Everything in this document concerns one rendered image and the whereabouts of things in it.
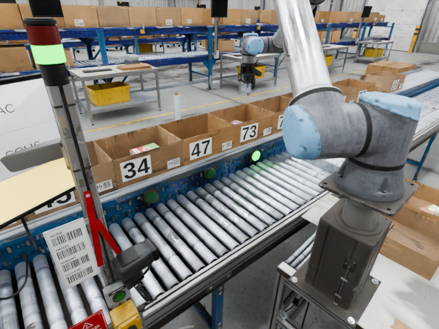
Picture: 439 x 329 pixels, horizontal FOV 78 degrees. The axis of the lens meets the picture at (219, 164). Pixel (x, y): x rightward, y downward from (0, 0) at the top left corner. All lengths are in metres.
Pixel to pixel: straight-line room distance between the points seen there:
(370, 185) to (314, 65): 0.37
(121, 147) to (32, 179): 0.98
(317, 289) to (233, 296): 0.95
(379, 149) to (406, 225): 0.88
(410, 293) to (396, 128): 0.74
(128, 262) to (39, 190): 0.29
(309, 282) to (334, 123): 0.67
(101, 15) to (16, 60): 1.65
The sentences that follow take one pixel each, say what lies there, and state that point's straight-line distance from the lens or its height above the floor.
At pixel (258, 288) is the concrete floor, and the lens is 2.09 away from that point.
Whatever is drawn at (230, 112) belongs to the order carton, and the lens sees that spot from 2.09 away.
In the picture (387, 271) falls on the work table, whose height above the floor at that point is 0.75.
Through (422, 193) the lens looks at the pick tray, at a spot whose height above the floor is 0.79.
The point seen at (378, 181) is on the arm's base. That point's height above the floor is 1.28.
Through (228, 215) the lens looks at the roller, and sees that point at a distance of 1.45.
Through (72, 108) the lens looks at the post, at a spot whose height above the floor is 1.50.
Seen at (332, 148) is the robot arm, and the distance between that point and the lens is 0.75.
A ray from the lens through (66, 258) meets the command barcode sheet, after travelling 0.79.
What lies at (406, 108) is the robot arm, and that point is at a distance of 0.81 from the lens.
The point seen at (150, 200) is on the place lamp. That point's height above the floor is 0.81.
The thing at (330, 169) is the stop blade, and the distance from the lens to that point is 1.96.
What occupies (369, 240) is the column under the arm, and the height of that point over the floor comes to 1.08.
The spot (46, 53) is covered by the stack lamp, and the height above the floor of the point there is 1.61.
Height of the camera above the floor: 1.68
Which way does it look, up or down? 30 degrees down
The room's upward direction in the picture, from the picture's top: 1 degrees clockwise
